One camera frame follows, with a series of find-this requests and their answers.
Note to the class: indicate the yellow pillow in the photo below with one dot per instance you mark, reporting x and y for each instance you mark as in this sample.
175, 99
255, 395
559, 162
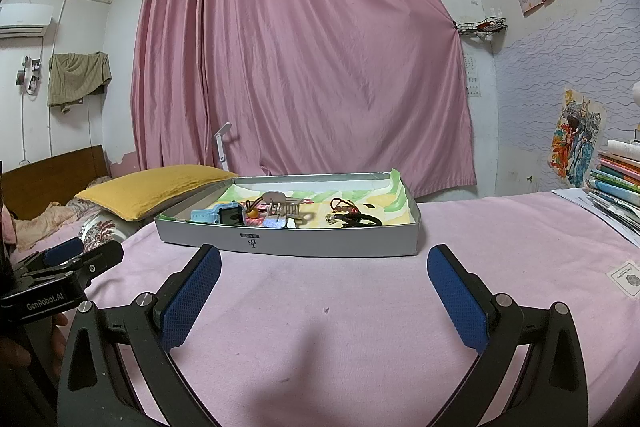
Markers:
150, 189

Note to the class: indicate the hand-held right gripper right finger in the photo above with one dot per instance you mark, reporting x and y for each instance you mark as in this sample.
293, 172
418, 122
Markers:
457, 297

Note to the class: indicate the small wall calendar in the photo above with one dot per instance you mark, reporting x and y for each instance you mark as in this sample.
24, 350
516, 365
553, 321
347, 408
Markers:
472, 74

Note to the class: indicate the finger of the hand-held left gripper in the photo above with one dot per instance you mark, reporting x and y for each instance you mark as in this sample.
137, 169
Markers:
62, 251
100, 262

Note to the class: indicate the wooden headboard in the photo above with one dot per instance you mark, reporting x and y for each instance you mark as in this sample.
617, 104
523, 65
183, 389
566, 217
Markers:
55, 177

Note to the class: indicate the cartoon printed cloth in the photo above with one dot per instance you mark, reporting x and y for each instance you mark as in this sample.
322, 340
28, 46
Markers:
395, 207

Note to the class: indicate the colourful wall poster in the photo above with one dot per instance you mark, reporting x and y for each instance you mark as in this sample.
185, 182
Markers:
575, 142

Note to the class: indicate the stack of books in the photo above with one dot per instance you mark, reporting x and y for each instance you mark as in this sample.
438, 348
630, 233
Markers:
615, 187

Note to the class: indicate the person's left hand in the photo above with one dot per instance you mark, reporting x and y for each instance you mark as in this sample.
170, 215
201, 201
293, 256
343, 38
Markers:
60, 321

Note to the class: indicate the olive hanging cloth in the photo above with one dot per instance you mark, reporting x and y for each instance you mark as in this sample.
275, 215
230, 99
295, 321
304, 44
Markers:
75, 77

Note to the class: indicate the pink bed sheet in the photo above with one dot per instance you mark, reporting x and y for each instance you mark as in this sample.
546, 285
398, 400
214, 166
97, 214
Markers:
325, 297

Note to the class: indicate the white air conditioner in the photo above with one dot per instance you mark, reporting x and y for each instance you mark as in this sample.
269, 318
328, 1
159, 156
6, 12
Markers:
25, 19

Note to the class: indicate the pink curtain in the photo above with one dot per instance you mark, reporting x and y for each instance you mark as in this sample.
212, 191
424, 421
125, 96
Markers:
300, 57

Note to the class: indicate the beige claw hair clip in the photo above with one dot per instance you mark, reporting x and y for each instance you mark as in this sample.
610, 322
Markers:
286, 208

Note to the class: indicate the light blue smartwatch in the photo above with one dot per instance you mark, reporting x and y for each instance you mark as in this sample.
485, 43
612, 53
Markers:
222, 213

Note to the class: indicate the white desk lamp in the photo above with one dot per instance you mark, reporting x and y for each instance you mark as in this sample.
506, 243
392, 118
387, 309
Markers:
222, 152

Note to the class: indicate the white wall device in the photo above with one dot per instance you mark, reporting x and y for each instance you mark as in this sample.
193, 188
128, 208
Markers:
29, 77

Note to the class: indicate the white printed card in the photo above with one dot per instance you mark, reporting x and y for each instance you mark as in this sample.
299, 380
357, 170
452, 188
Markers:
627, 278

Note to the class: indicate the pink quilt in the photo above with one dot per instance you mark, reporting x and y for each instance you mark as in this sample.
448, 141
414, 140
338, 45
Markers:
40, 219

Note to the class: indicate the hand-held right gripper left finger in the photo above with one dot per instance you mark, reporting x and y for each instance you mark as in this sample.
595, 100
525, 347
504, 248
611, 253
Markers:
192, 297

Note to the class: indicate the floral pillow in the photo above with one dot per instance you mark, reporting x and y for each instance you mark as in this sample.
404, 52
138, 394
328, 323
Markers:
107, 229

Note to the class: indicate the grey cardboard box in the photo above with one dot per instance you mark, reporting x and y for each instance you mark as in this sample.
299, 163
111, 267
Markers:
300, 244

